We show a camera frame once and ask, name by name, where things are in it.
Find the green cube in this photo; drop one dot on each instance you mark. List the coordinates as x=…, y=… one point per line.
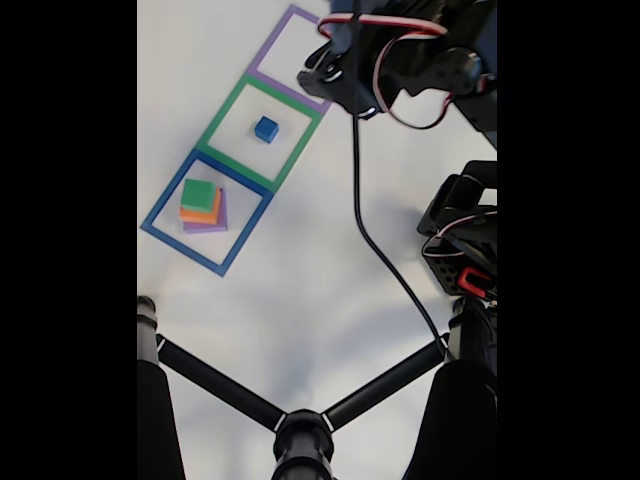
x=199, y=194

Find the blue square frame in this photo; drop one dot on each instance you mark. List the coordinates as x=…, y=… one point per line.
x=185, y=247

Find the black tripod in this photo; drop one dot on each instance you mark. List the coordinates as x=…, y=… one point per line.
x=302, y=445

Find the small blue cube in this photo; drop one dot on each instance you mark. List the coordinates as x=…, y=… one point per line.
x=266, y=129

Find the purple square frame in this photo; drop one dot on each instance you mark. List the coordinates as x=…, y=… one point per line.
x=280, y=85

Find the circuit board camera, blue mount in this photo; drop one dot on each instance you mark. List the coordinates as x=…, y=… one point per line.
x=342, y=15

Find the orange square block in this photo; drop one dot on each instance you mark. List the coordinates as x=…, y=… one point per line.
x=202, y=216

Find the purple square block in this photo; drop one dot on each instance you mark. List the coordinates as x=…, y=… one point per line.
x=217, y=228

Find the red clamp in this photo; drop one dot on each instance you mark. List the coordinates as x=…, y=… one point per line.
x=472, y=280

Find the green square frame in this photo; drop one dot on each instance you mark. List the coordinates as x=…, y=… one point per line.
x=250, y=167

